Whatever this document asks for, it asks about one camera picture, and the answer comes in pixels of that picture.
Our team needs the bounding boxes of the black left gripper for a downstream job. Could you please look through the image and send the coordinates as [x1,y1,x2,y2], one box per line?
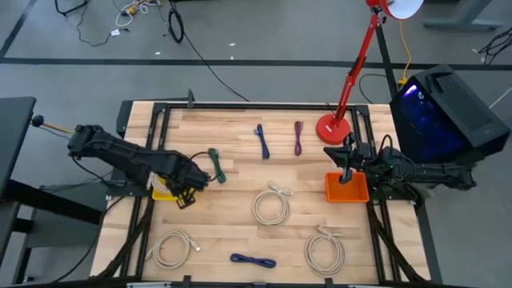
[158,150,212,209]

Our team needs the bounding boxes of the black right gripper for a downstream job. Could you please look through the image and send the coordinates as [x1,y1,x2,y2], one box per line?
[322,132,379,186]

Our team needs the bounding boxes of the green braided USB cable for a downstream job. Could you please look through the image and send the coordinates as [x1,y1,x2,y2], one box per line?
[207,147,227,185]

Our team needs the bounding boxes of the blue braided USB cable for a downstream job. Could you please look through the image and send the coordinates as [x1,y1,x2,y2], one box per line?
[254,123,271,161]
[230,252,278,270]

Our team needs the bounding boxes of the yellow plastic basket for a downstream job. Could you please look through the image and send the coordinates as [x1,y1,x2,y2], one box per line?
[151,186,180,202]

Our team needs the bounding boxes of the red desk lamp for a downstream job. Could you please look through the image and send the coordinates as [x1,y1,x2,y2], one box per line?
[314,0,425,146]

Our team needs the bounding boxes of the orange plastic basket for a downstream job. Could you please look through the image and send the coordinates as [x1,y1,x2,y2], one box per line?
[324,171,370,204]

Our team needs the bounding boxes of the black glass-sided computer tower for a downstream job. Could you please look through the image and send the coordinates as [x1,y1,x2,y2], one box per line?
[389,63,512,165]

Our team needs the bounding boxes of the wooden stick with black knob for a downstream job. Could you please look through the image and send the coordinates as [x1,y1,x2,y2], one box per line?
[30,114,76,135]

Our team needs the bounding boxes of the black side desk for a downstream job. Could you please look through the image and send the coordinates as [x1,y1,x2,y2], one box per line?
[0,95,104,286]

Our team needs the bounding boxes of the grey desk leg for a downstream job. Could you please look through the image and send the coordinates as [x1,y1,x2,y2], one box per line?
[422,0,506,32]

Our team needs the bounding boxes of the maroon braided USB cable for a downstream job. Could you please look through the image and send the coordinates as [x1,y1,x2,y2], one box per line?
[294,120,305,157]

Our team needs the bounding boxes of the black metal table frame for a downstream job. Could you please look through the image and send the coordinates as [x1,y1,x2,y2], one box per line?
[90,90,445,288]

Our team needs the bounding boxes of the yellow extension cord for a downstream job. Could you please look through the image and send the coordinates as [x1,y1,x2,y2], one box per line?
[398,20,413,89]

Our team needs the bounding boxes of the black coiled power cable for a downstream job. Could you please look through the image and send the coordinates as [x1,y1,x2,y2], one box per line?
[162,0,251,103]

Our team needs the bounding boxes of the white power strip cables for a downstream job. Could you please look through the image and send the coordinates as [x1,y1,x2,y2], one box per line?
[110,0,163,38]

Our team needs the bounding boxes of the black tangled floor cables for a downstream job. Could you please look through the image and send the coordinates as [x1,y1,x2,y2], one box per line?
[478,26,512,66]

